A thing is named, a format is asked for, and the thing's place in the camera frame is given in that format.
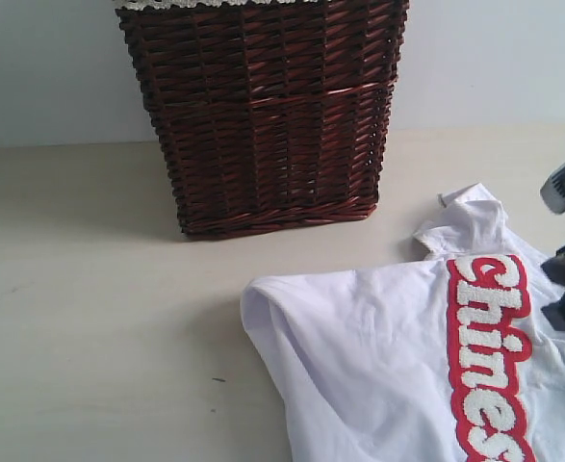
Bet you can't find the white t-shirt with red lettering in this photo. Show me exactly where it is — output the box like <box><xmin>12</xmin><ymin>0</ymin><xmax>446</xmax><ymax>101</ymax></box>
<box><xmin>241</xmin><ymin>184</ymin><xmax>565</xmax><ymax>461</ymax></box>

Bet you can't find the dark brown wicker basket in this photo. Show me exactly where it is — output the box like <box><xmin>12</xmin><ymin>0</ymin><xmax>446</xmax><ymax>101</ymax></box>
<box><xmin>115</xmin><ymin>0</ymin><xmax>409</xmax><ymax>239</ymax></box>

